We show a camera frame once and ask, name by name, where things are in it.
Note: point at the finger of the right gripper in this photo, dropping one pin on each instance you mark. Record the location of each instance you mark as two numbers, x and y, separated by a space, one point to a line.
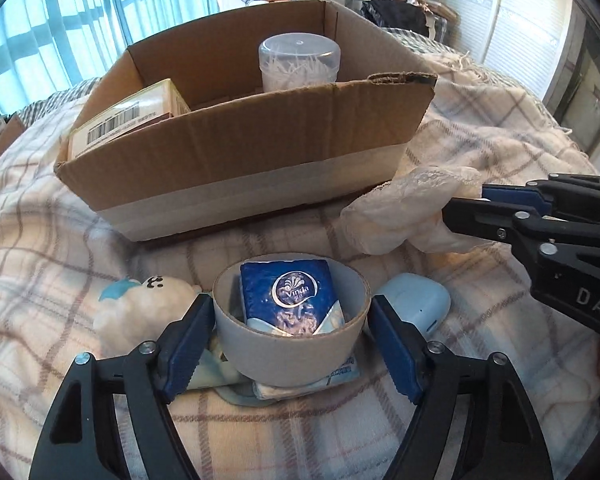
559 195
502 219

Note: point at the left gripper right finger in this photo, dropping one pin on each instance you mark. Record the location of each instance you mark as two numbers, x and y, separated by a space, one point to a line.
502 437

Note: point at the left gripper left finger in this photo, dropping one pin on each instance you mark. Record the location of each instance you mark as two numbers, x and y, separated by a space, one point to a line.
80 438

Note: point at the white earbuds case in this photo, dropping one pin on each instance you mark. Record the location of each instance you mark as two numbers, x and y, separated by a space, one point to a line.
417 300

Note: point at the white plastic bag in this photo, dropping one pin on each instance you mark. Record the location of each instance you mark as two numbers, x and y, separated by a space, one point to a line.
408 209

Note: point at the white plush toy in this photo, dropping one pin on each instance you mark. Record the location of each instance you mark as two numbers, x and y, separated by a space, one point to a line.
130 311

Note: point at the blue tissue pack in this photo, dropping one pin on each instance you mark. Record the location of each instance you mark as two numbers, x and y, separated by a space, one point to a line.
290 297

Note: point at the grey tape roll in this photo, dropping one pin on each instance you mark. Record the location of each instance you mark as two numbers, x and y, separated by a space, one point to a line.
288 362

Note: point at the clear cotton swab jar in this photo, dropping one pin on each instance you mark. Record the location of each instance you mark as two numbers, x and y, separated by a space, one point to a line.
297 60

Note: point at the tan medicine box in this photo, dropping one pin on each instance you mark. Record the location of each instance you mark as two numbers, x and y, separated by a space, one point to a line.
155 103

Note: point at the white sliding wardrobe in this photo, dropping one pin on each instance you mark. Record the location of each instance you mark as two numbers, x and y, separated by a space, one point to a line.
522 39

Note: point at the plaid beige blanket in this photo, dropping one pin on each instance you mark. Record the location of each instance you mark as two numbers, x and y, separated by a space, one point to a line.
57 256

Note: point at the chair with black jacket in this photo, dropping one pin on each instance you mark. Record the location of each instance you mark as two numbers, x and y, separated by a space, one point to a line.
403 15

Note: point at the large open cardboard box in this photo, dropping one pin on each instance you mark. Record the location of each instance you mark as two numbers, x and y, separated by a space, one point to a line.
250 124

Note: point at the left teal curtain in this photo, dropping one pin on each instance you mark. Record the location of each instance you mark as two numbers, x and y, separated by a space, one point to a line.
51 45

